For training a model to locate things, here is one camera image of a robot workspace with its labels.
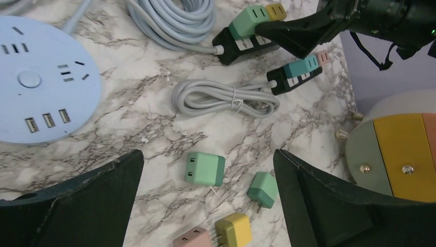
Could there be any black power strip front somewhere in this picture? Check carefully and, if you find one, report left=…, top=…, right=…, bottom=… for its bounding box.
left=266, top=67, right=323, bottom=96

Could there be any yellow plug adapter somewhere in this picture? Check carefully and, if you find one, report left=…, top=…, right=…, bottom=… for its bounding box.
left=215, top=213, right=252, bottom=247

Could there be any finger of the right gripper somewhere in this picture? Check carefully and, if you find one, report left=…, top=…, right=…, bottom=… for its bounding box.
left=255, top=8, right=359, bottom=59

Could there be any pink adapter on front strip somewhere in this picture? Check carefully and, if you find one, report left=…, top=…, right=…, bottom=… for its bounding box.
left=315, top=50, right=330, bottom=67

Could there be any cream cylinder with orange lid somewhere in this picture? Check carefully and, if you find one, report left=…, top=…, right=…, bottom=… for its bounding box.
left=335, top=89, right=435, bottom=203

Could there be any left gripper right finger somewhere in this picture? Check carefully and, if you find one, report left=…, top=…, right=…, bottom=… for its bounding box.
left=273, top=149, right=435, bottom=246

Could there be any pink plug adapter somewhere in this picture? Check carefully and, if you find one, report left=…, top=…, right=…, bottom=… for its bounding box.
left=173, top=226, right=212, bottom=247

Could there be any round blue power socket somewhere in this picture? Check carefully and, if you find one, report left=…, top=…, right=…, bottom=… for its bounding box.
left=1, top=15, right=101, bottom=145

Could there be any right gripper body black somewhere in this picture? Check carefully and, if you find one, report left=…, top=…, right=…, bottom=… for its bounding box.
left=318, top=1, right=435, bottom=60

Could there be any green plug adapter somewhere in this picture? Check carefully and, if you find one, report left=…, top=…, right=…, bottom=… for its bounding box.
left=185, top=152, right=225, bottom=187
left=247, top=172, right=279, bottom=214

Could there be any teal adapter on front strip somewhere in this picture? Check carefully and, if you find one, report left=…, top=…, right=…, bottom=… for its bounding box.
left=283, top=54, right=319, bottom=78

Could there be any black power strip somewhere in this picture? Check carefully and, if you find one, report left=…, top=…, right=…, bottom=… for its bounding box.
left=212, top=27, right=280, bottom=66
left=266, top=67, right=323, bottom=96

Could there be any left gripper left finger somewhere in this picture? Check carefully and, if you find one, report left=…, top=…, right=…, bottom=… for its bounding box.
left=1, top=150, right=144, bottom=246

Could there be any light blue coiled cable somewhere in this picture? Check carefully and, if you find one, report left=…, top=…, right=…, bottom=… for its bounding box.
left=61, top=0, right=218, bottom=55

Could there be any grey cable bundle front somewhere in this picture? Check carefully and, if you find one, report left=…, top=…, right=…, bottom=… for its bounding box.
left=171, top=79, right=281, bottom=119

